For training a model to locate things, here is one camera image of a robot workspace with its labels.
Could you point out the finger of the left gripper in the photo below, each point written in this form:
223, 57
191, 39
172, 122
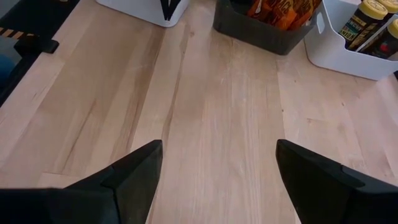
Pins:
175, 7
164, 9

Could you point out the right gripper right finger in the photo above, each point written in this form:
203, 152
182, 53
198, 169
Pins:
326, 196

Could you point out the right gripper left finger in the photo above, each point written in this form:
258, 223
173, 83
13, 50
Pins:
118, 196

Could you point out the yellow-lid spice jar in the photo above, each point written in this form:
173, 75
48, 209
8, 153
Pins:
390, 5
360, 25
384, 43

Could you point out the white plastic bin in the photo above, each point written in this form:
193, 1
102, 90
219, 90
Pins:
140, 12
335, 56

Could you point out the grey plastic bin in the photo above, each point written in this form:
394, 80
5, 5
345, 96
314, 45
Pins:
258, 37

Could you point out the black mat orange stripes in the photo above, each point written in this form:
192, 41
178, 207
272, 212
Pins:
15, 32

